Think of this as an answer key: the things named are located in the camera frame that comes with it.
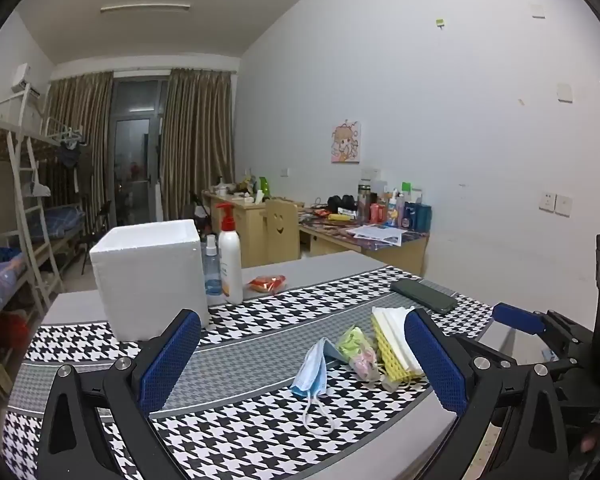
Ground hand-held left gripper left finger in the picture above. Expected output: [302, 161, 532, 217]
[37, 308, 203, 480]

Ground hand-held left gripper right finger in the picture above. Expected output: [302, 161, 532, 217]
[404, 308, 574, 480]

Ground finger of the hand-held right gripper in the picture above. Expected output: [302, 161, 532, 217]
[492, 302, 549, 336]

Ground white foam box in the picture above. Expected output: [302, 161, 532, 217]
[89, 218, 211, 343]

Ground green tissue packet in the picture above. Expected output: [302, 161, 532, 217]
[336, 326, 376, 366]

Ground blue face mask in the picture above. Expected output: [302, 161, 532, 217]
[290, 337, 337, 436]

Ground black smartphone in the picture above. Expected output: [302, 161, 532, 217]
[390, 278, 459, 316]

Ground clear blue spray bottle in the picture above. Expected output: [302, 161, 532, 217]
[201, 234, 223, 306]

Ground houndstooth tablecloth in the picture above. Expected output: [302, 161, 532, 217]
[0, 265, 501, 480]

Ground white pump lotion bottle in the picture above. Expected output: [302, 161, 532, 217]
[215, 203, 244, 305]

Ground red snack packet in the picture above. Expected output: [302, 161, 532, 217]
[245, 274, 287, 295]

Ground printed papers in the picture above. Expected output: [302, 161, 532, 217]
[346, 223, 407, 247]

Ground plain wooden desk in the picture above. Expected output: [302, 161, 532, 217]
[201, 190, 306, 268]

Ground wooden desk with patterned top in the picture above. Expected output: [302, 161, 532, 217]
[297, 210, 431, 278]

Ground wooden smiley chair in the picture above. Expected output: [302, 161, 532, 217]
[264, 198, 301, 267]

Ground black pouches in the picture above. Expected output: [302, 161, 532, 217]
[326, 194, 358, 213]

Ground glass balcony door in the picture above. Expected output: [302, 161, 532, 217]
[107, 79, 168, 228]

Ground white bunk ladder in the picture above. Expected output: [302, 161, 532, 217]
[7, 132, 63, 316]

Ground brown curtain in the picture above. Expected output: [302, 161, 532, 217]
[45, 71, 115, 241]
[159, 67, 237, 221]

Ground hanging dark clothes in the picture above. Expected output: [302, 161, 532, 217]
[60, 140, 89, 169]

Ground white air conditioner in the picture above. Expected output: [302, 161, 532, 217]
[11, 63, 43, 97]

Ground ceiling tube light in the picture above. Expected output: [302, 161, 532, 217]
[100, 2, 192, 14]

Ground cartoon wall poster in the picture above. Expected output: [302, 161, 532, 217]
[331, 121, 362, 164]

